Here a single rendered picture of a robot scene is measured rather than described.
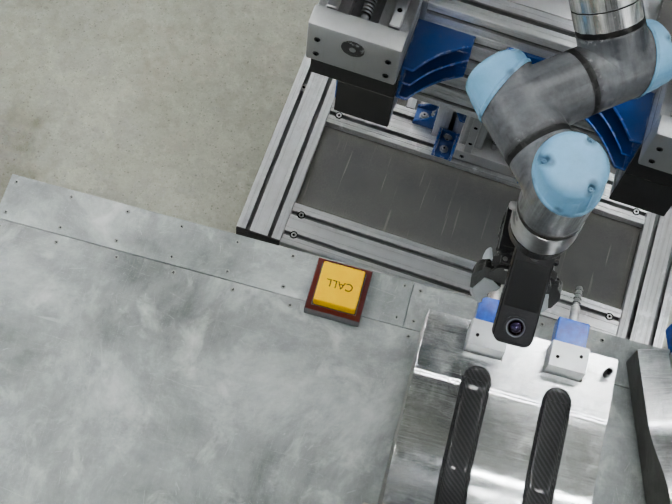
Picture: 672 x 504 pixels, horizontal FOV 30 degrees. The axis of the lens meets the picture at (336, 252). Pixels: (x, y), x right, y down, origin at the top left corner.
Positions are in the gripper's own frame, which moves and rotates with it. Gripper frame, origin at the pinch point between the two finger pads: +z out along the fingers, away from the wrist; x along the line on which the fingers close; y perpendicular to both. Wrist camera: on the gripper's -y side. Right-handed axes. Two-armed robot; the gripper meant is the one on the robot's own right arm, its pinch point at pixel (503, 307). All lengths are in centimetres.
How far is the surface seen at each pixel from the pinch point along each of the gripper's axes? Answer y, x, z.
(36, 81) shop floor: 66, 100, 101
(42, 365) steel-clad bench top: -17, 57, 21
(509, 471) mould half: -16.5, -6.6, 12.6
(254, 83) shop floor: 80, 54, 101
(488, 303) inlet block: 4.4, 0.9, 10.5
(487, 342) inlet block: -1.5, 0.1, 9.2
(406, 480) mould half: -21.5, 6.0, 11.4
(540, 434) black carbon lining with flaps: -10.6, -9.6, 12.7
